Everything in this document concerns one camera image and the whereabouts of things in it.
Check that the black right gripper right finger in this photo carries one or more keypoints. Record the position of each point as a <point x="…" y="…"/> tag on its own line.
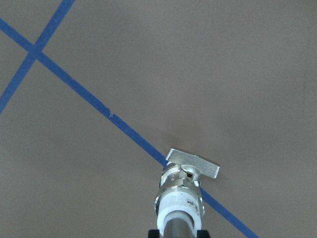
<point x="201" y="233"/>

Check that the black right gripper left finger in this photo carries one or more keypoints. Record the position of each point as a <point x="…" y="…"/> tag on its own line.
<point x="153" y="233"/>

